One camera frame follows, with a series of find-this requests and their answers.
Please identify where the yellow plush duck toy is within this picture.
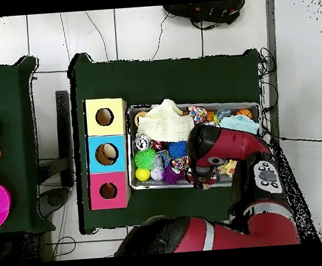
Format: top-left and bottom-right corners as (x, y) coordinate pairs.
(216, 159), (239, 178)

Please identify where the colourful knotted cloth toy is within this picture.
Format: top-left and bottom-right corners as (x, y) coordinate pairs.
(170, 156), (191, 174)
(187, 105), (209, 125)

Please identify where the multicolour spiky caterpillar toy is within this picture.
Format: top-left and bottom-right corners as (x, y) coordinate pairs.
(167, 140), (189, 159)

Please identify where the shallow mesh bin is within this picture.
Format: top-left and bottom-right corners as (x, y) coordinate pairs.
(124, 96), (266, 194)

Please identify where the wooden box with three holes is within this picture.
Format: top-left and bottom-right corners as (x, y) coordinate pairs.
(81, 96), (135, 211)

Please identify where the purple spiky toy with eyes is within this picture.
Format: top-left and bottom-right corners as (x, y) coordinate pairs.
(161, 163), (186, 186)

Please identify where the yellow ball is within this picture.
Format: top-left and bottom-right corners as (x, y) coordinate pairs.
(135, 167), (152, 182)

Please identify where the green spiky ball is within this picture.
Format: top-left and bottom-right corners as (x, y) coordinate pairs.
(133, 147), (158, 171)

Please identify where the mint green cloth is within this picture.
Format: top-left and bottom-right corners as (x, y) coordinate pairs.
(218, 113), (261, 137)

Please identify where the cream yellow cloth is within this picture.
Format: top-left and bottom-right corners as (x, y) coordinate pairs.
(135, 96), (196, 145)

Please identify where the crushed silver can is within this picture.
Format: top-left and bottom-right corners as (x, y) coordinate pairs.
(133, 133), (152, 151)

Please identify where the small orange basketball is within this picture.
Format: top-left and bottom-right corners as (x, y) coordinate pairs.
(235, 107), (252, 120)

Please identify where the dark green tablecloth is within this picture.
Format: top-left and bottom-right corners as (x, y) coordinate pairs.
(66, 40), (272, 235)
(0, 54), (57, 236)

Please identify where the black stand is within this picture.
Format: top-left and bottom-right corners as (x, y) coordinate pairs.
(30, 90), (79, 220)

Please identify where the black backpack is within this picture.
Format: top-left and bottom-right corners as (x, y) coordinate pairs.
(162, 0), (248, 34)

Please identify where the black floor cable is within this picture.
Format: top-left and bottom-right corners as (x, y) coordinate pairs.
(261, 122), (322, 148)

